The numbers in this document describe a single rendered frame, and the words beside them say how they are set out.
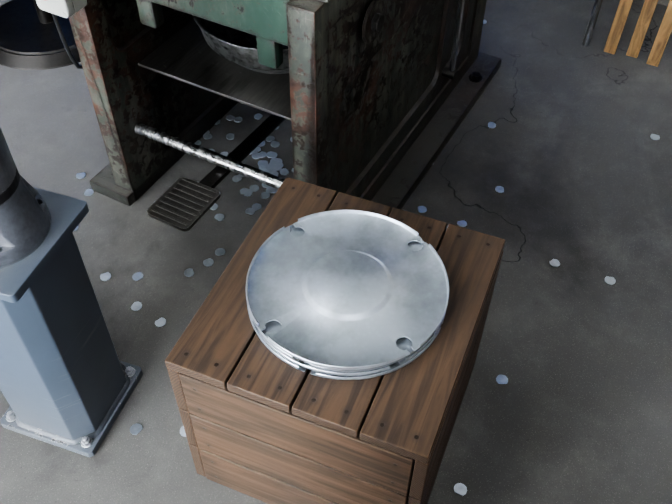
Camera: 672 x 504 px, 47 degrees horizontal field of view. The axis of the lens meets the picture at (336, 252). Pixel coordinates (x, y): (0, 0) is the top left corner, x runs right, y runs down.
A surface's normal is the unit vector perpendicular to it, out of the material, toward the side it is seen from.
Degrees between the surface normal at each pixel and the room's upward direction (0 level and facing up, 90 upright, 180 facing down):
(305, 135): 90
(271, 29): 90
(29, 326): 90
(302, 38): 90
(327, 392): 0
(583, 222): 0
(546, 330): 0
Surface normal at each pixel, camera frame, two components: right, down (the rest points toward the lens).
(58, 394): 0.44, 0.67
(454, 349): 0.00, -0.66
